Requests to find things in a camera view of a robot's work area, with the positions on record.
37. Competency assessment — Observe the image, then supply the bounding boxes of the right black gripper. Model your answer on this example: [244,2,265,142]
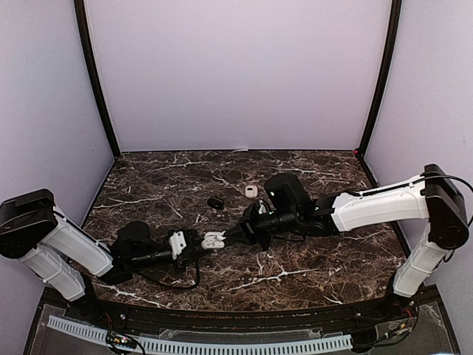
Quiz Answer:
[224,202,300,251]

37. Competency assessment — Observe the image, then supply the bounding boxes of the white oval charging case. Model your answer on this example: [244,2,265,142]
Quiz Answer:
[201,231,226,250]

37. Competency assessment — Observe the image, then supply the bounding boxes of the black round charging case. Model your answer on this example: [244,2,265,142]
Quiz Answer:
[207,197,225,211]

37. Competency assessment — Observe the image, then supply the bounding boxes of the beige gold-rimmed charging case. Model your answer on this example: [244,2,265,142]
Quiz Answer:
[245,185,259,198]

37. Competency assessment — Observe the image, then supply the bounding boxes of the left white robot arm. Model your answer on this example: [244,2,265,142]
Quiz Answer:
[1,189,225,322]

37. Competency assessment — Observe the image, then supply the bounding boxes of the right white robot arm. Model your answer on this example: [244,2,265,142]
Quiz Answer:
[223,164,472,321]

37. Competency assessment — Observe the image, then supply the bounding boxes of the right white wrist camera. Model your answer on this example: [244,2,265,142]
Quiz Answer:
[258,200,268,214]

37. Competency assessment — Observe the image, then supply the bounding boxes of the black front table rail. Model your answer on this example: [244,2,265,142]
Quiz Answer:
[93,300,387,333]

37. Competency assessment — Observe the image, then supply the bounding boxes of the white slotted cable duct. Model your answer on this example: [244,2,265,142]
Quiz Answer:
[47,316,353,354]

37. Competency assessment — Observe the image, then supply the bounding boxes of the left black frame post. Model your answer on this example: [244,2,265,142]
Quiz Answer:
[73,0,121,160]

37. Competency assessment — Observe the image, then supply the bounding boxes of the black frame post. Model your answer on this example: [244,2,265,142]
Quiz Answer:
[357,0,402,157]
[73,0,121,160]

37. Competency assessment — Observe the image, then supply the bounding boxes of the right black frame post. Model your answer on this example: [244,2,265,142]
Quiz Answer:
[357,0,402,157]

